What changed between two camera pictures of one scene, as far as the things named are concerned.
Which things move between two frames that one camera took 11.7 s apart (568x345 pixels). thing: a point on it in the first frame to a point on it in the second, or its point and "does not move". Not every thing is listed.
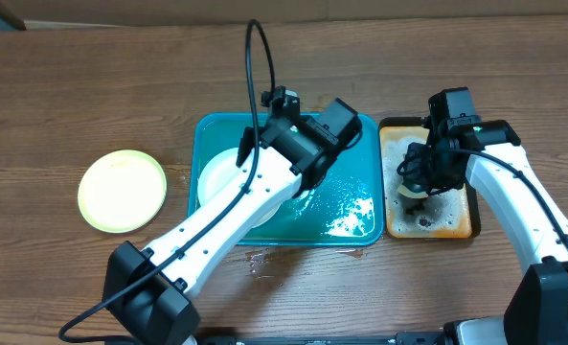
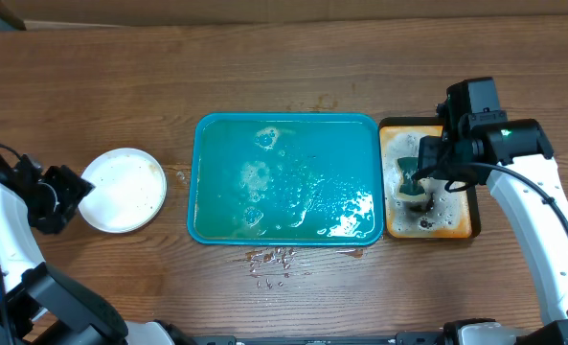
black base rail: (401, 338) does not move
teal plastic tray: (347, 209) does not move
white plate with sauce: (217, 173) to (130, 188)
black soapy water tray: (445, 214) does not move
